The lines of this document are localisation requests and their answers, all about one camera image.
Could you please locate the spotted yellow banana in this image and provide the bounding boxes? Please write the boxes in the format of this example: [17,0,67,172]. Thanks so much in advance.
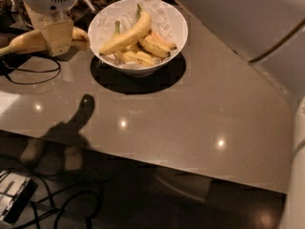
[0,27,91,56]

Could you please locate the glass jar of nuts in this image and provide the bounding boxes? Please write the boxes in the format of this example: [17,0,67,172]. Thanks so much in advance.
[11,0,31,28]

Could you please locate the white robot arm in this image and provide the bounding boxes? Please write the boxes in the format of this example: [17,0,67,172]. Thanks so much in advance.
[12,0,305,229]

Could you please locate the black cable on table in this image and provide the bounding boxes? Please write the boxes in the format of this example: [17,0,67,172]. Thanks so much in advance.
[0,54,62,86]

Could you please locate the white ceramic bowl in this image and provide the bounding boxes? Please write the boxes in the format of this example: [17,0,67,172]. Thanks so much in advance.
[87,0,189,78]

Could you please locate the large top yellow banana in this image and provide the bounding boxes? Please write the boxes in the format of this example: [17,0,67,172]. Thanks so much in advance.
[99,4,152,55]

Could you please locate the small banana at right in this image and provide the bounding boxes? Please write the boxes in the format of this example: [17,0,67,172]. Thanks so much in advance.
[138,31,177,58]

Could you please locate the silver black box on floor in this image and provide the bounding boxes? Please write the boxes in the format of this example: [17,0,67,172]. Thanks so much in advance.
[0,170,38,225]

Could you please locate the black floor cables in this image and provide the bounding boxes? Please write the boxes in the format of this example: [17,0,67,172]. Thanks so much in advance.
[0,155,106,229]

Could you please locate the left beige slipper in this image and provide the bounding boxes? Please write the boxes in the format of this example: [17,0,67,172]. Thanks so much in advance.
[20,138,46,168]

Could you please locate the low banana in bowl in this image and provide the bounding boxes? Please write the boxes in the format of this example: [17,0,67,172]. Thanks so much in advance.
[114,51,155,68]

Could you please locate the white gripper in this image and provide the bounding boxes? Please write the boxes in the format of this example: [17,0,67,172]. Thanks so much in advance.
[22,0,77,56]

